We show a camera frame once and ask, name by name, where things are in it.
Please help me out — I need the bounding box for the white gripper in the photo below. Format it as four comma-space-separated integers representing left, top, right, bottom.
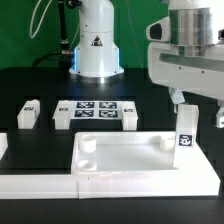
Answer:
148, 42, 224, 128

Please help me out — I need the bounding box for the white desk tabletop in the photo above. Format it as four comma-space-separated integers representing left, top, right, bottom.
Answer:
70, 130, 201, 176

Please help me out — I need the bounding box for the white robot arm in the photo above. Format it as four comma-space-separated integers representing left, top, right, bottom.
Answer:
67, 0, 224, 128

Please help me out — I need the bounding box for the white L-shaped obstacle fixture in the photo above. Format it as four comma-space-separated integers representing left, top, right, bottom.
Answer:
0, 143, 220, 199

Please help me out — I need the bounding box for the white part at left edge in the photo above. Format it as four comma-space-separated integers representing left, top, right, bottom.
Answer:
0, 133, 8, 160

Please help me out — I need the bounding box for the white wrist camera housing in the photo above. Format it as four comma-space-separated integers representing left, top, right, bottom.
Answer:
146, 17, 171, 42

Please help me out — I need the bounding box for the base plate with fiducial tags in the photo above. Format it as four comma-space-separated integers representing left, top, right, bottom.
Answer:
71, 101, 121, 120

